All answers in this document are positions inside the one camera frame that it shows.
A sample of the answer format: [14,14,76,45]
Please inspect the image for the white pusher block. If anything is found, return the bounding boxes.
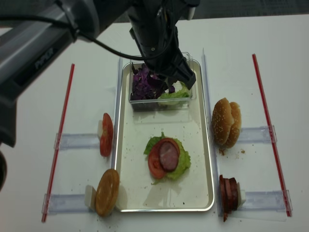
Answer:
[97,120,103,140]
[237,182,246,208]
[84,185,97,212]

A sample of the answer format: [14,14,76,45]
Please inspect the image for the sesame bun half outer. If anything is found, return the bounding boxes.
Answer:
[211,98,234,145]

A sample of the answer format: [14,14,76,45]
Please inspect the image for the clear rail left lower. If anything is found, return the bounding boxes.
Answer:
[42,194,94,215]

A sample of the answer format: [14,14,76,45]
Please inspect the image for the purple cabbage pieces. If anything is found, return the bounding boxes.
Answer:
[130,63,162,101]

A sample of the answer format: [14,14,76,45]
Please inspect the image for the red strip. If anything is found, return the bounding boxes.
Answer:
[252,54,293,217]
[41,63,75,223]

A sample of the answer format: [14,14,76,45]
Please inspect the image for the stack of sausage slices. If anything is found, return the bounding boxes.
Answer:
[219,175,240,216]

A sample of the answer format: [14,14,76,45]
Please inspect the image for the sesame bun half inner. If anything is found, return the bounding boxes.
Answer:
[225,102,242,148]

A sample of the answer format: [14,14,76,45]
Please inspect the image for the white pusher block left upper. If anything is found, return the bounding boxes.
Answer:
[97,120,103,140]

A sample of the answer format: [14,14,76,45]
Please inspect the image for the red strip right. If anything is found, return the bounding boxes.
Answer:
[252,54,293,217]

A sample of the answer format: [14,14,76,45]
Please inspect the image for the green lettuce in container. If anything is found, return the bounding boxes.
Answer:
[159,82,191,99]

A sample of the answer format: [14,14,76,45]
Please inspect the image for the silver metal tray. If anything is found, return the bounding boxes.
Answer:
[116,60,214,212]

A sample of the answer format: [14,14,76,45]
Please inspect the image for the clear rail right lower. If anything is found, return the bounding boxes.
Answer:
[237,190,286,211]

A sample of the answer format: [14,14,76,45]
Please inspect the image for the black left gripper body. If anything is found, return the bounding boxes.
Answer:
[127,0,191,77]

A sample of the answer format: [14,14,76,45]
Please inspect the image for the sausage slice on tray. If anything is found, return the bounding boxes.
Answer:
[158,139,180,172]

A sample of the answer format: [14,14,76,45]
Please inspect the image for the clear long rail left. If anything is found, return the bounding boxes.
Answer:
[111,58,123,170]

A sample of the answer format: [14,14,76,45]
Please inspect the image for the clear plastic salad container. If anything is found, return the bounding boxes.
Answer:
[124,52,197,112]

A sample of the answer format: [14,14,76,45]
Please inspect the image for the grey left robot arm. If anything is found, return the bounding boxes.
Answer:
[0,0,200,232]

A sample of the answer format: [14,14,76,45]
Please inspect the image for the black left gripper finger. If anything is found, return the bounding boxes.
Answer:
[176,60,196,90]
[160,75,174,93]

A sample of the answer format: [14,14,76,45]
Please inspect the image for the sesame bun half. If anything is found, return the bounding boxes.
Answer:
[225,102,242,148]
[211,98,234,145]

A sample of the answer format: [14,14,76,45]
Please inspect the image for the white pusher block right lower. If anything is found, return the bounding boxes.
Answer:
[237,182,246,208]

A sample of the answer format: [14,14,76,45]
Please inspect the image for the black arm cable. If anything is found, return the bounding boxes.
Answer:
[0,14,174,61]

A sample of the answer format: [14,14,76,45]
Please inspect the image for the red strip left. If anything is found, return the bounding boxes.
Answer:
[41,63,75,223]

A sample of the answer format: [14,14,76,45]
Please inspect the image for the clear rail right upper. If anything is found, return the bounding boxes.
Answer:
[237,126,277,144]

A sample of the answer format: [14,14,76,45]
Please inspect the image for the toasted bun bottom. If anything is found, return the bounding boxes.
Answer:
[95,169,120,217]

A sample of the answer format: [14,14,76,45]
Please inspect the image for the white pusher block left lower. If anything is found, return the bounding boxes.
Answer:
[84,185,97,212]

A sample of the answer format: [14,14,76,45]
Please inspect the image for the tomato slice on tray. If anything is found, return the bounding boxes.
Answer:
[148,138,176,179]

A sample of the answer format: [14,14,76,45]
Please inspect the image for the upright tomato slices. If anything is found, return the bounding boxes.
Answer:
[100,113,113,157]

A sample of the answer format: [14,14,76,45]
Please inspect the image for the green lettuce leaf on tray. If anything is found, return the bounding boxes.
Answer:
[144,133,191,182]

